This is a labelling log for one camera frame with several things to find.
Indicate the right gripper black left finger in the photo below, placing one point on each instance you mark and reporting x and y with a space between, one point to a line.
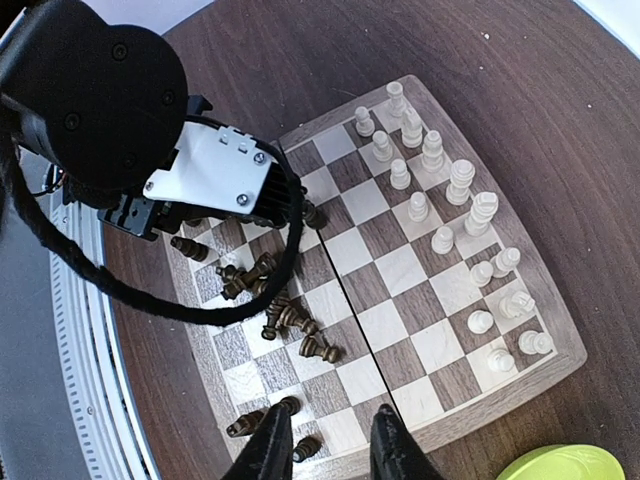
268 454

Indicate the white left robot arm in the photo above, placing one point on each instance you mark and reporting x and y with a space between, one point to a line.
103 103

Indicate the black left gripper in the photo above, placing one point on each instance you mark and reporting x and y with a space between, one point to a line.
143 217

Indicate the dark bishop chess piece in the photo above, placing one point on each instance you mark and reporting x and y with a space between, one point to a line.
291 404

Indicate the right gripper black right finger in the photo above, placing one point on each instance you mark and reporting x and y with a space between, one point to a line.
394 454

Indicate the aluminium front frame rail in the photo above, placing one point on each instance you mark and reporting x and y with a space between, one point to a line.
67 408

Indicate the row of white chess pieces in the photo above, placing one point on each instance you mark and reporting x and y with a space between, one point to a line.
445 281

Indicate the lime green bowl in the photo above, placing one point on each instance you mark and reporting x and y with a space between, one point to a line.
565 462

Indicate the dark knight chess piece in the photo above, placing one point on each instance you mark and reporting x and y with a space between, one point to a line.
245 425

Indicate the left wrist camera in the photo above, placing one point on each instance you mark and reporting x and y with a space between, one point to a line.
221 168

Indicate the dark rook chess piece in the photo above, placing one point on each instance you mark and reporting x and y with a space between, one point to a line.
189 248

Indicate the pile of dark chess pieces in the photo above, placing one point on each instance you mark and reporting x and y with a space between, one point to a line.
280 312

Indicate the dark pawn chess piece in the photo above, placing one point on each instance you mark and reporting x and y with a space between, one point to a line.
306 448

